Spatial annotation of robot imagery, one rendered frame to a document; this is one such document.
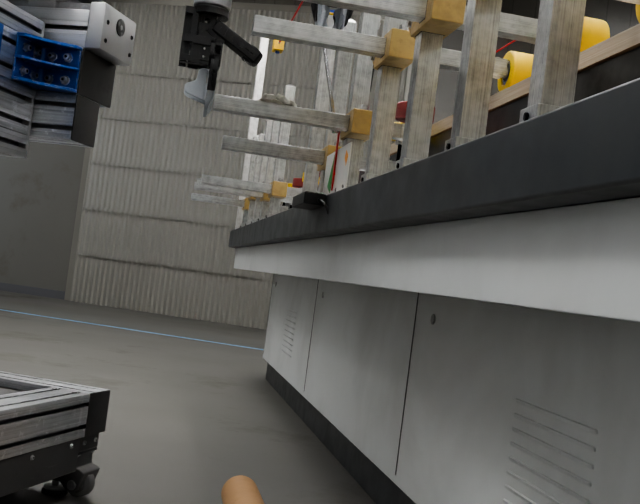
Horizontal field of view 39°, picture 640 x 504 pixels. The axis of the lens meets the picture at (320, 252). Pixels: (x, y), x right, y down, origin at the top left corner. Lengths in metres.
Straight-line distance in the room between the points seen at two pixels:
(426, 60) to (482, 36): 0.25
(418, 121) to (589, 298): 0.67
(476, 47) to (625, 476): 0.55
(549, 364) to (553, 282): 0.48
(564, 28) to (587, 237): 0.23
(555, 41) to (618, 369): 0.43
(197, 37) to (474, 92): 0.79
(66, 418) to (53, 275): 7.46
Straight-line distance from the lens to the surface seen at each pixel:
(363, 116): 1.85
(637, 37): 1.27
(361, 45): 1.65
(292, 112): 1.86
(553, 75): 0.95
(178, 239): 8.70
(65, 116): 1.83
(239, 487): 1.94
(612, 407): 1.19
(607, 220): 0.81
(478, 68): 1.20
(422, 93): 1.43
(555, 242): 0.90
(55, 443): 1.86
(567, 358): 1.31
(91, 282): 9.06
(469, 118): 1.18
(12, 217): 9.59
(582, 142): 0.78
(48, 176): 9.43
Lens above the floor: 0.52
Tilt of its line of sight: 2 degrees up
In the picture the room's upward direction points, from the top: 7 degrees clockwise
